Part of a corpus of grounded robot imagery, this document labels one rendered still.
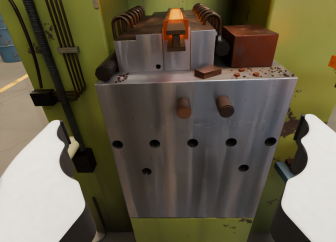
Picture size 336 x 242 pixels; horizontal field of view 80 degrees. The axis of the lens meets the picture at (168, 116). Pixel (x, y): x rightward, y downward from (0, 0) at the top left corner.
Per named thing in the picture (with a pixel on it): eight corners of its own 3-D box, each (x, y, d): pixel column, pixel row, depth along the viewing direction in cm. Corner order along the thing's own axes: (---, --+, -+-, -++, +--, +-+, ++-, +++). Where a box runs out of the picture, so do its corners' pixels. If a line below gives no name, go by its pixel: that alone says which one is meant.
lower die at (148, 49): (213, 69, 42) (216, 25, 38) (119, 72, 43) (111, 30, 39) (195, 31, 78) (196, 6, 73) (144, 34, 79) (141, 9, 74)
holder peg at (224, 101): (233, 118, 37) (235, 105, 36) (218, 118, 37) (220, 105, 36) (228, 107, 40) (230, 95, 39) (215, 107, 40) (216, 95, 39)
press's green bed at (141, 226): (234, 281, 86) (254, 218, 61) (145, 280, 88) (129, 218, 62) (213, 177, 133) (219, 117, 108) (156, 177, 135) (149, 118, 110)
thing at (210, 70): (203, 79, 38) (204, 73, 37) (194, 74, 40) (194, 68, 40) (221, 73, 40) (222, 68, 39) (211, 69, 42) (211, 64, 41)
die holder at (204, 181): (254, 218, 60) (299, 77, 37) (129, 218, 62) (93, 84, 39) (219, 116, 108) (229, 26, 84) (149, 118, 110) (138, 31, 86)
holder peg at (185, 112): (191, 119, 37) (191, 106, 36) (176, 119, 37) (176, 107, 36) (190, 108, 41) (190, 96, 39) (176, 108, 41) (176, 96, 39)
